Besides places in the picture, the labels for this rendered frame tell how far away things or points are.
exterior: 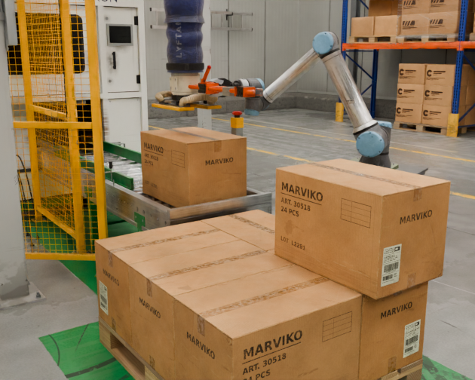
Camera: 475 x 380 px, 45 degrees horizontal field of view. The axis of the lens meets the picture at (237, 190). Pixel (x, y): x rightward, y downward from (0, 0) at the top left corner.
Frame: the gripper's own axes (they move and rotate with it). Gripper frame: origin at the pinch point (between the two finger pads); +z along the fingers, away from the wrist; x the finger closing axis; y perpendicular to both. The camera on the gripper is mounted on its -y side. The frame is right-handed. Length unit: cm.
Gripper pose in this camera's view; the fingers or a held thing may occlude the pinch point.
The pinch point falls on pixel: (211, 87)
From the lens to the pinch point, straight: 325.8
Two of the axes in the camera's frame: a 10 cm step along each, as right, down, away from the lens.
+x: 0.0, -9.7, -2.3
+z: -8.1, 1.4, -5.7
